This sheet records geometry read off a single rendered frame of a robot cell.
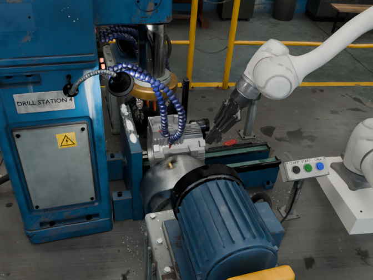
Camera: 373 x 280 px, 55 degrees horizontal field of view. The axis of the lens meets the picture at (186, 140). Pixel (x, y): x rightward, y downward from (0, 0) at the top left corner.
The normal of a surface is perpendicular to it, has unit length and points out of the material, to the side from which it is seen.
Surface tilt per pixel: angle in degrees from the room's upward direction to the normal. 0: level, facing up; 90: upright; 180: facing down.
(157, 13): 90
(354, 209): 4
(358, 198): 4
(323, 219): 0
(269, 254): 90
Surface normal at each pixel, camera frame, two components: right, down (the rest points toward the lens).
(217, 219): -0.31, -0.69
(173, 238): 0.07, -0.80
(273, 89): -0.15, 0.51
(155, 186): -0.66, -0.46
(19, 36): 0.28, 0.59
